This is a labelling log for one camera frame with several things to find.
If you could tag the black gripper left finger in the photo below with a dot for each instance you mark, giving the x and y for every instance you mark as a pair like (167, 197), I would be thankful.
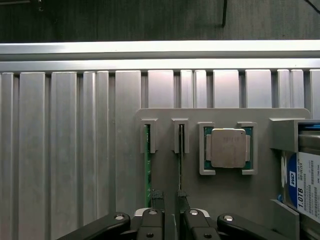
(150, 220)

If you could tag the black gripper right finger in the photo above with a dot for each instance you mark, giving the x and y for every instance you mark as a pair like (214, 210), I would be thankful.
(197, 222)

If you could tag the green RAM stick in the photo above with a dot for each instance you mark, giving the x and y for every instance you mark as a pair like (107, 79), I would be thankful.
(147, 165)
(181, 160)

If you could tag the grey parts rack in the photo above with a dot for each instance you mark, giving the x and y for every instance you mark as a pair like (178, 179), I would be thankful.
(225, 190)

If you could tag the silver CPU chip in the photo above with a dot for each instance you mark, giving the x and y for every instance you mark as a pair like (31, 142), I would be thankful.
(228, 148)

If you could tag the hard disk with blue label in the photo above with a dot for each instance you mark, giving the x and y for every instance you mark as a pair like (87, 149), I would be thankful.
(303, 180)

